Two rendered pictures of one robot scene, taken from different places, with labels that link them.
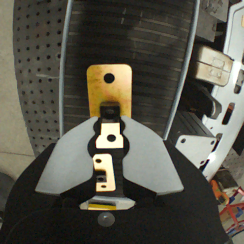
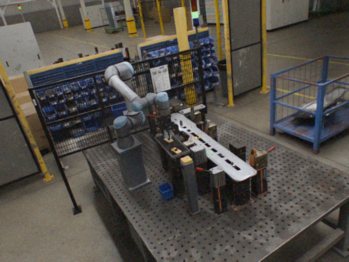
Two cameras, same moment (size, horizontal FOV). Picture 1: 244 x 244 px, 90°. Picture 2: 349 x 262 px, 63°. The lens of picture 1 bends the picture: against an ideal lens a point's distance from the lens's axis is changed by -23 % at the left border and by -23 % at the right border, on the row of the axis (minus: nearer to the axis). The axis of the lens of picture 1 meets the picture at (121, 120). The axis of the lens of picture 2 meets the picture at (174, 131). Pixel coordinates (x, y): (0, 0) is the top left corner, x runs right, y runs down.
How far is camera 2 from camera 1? 2.12 m
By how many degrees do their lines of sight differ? 88
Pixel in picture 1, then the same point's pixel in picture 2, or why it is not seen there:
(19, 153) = not seen: outside the picture
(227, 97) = (207, 148)
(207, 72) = (187, 143)
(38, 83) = (148, 217)
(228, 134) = (222, 152)
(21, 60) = (132, 213)
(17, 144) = not seen: outside the picture
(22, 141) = not seen: outside the picture
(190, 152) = (197, 147)
